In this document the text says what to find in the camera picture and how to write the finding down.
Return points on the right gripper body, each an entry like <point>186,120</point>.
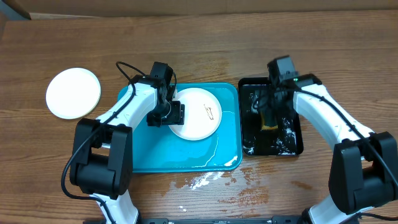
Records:
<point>271,104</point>

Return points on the grey metal bar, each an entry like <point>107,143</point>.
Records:
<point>12,10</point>

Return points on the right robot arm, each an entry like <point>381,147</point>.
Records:
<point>363,172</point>

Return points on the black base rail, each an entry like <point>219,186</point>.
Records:
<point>274,220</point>

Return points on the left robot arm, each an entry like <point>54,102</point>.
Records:
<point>100,168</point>

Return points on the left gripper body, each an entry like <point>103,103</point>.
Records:
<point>170,113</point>

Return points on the teal plastic tray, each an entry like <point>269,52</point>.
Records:
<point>159,150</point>

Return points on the black rectangular tray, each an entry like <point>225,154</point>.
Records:
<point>284,141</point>

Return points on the white plate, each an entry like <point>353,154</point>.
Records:
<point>202,114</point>
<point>73,93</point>

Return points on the green yellow sponge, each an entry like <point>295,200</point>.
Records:
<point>268,120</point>

